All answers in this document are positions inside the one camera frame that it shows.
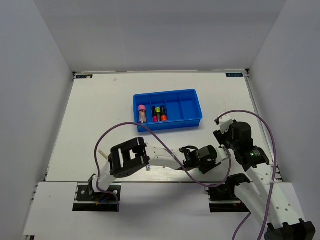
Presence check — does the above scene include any orange cap black highlighter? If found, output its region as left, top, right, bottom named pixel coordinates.
left=160, top=105, right=168, bottom=122

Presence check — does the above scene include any pink cap black highlighter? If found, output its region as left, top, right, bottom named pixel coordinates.
left=151, top=106, right=158, bottom=122

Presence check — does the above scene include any yellow cap black highlighter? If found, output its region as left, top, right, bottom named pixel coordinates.
left=155, top=107, right=162, bottom=122

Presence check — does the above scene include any crayon bottle pink cap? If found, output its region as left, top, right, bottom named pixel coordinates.
left=138, top=104, right=147, bottom=124

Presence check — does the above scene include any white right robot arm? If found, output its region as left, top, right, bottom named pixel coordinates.
left=213, top=119, right=316, bottom=240

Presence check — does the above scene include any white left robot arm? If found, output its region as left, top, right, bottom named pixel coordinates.
left=88, top=137, right=227, bottom=200

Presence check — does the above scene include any blue divided plastic bin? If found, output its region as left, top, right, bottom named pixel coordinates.
left=133, top=89, right=203, bottom=131

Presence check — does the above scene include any right corner label sticker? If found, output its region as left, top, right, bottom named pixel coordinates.
left=225, top=72, right=244, bottom=78

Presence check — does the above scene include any corner label sticker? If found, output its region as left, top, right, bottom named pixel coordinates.
left=225, top=72, right=244, bottom=78
left=75, top=74, right=93, bottom=79

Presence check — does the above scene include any pale yellow pen tube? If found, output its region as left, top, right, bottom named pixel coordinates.
left=98, top=149, right=108, bottom=160

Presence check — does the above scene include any left corner label sticker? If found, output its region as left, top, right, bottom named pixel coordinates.
left=75, top=74, right=93, bottom=79

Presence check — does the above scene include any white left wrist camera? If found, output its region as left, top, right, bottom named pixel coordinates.
left=216, top=147, right=231, bottom=164

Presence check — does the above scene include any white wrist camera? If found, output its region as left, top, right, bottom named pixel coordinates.
left=216, top=147, right=231, bottom=164
left=214, top=114, right=234, bottom=134

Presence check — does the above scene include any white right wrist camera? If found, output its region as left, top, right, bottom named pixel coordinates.
left=214, top=114, right=234, bottom=134

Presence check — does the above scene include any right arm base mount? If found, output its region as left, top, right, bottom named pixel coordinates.
left=204, top=185, right=249, bottom=213

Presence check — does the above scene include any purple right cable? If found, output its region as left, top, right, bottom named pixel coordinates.
left=217, top=109, right=278, bottom=240

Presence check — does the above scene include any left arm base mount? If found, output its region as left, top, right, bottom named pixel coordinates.
left=72, top=184, right=119, bottom=213

